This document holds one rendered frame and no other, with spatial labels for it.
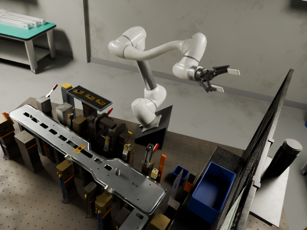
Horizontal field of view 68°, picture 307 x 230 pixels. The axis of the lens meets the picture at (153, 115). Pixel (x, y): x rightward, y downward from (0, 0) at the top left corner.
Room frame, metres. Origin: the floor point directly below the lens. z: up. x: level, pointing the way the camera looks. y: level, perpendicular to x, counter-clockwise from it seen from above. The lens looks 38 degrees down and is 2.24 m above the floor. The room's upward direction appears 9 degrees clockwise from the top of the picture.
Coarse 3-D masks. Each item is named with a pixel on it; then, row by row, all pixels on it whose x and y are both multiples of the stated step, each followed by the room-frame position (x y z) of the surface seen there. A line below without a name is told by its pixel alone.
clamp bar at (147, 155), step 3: (150, 144) 0.99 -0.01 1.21; (147, 147) 0.96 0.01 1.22; (150, 147) 0.97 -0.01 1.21; (153, 147) 0.98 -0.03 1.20; (147, 150) 0.95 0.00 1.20; (150, 150) 0.98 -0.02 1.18; (147, 153) 0.98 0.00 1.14; (150, 153) 0.96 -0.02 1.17; (147, 156) 0.97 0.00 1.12; (150, 156) 0.96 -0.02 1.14; (144, 159) 0.97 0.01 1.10; (147, 159) 0.97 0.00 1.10; (150, 159) 0.97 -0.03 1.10; (144, 162) 0.96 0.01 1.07; (147, 165) 0.95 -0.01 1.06
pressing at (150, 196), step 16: (16, 112) 1.32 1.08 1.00; (32, 112) 1.35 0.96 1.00; (32, 128) 1.18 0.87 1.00; (48, 128) 1.20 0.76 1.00; (64, 128) 1.23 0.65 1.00; (64, 144) 1.07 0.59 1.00; (80, 144) 1.10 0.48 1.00; (80, 160) 0.96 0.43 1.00; (112, 160) 1.00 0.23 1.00; (96, 176) 0.85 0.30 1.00; (112, 176) 0.87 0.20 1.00; (128, 176) 0.89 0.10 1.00; (144, 176) 0.91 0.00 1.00; (112, 192) 0.76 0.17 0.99; (128, 192) 0.78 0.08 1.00; (144, 192) 0.79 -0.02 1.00; (160, 192) 0.81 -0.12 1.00; (144, 208) 0.69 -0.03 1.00
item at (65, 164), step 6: (66, 162) 0.89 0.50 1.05; (72, 162) 0.89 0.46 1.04; (60, 168) 0.84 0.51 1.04; (66, 168) 0.85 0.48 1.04; (72, 168) 0.88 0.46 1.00; (60, 174) 0.83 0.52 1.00; (66, 174) 0.84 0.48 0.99; (72, 174) 0.88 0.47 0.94; (66, 180) 0.83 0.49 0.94; (72, 180) 0.88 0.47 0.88; (66, 186) 0.83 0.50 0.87; (72, 186) 0.87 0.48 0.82; (66, 192) 0.83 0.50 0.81; (72, 192) 0.86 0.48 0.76; (66, 198) 0.83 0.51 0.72; (72, 198) 0.85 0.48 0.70
